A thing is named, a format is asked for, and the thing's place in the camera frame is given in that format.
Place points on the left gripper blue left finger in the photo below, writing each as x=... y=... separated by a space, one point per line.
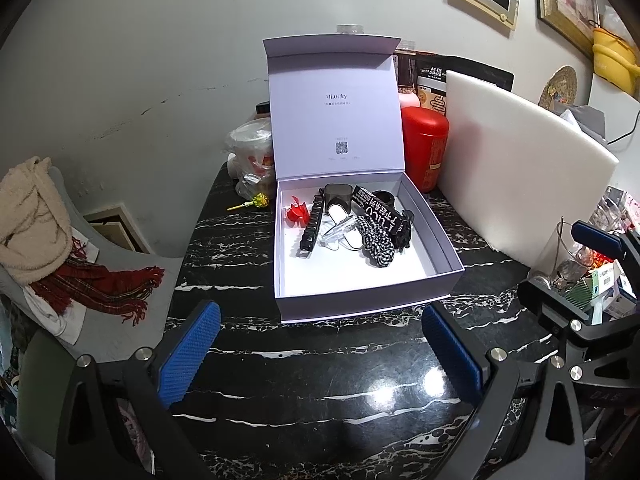
x=182 y=351

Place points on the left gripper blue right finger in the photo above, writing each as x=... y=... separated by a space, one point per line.
x=459 y=353

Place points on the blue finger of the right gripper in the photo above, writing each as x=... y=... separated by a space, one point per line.
x=605 y=244

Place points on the black lace hair bow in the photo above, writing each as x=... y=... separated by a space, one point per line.
x=401 y=239

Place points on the black white checkered scrunchie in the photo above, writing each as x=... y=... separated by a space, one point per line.
x=376 y=243

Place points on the black comb hair clip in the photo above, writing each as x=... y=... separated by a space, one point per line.
x=311 y=231

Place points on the clear plastic hair claw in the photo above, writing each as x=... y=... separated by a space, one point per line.
x=340 y=230

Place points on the black packaged hair card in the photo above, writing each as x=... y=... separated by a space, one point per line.
x=385 y=216

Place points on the red hair clip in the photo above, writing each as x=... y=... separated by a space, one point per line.
x=297 y=213

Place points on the dark heart hair clip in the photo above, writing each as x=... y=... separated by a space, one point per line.
x=337 y=194

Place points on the black hair scrunchie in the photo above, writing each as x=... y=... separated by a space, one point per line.
x=385 y=197

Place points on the red plaid scarf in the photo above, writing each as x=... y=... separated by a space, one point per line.
x=122 y=293

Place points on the white foam board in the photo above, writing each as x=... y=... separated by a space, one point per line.
x=512 y=169

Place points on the woven round ornament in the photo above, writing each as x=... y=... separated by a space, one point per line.
x=560 y=89

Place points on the framed picture on floor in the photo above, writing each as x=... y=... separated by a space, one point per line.
x=116 y=225

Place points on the lavender gift box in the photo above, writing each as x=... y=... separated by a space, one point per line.
x=335 y=119

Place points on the yellow lollipop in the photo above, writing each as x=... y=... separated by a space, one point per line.
x=260 y=200

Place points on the beige knitted scarf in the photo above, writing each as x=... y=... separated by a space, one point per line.
x=36 y=233

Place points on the red canister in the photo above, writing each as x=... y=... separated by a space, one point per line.
x=425 y=137

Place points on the plastic bag with cup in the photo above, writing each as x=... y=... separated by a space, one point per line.
x=250 y=161

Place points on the ornate framed painting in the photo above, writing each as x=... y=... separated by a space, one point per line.
x=574 y=20

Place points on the brown lidded jar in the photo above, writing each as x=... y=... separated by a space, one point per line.
x=405 y=66

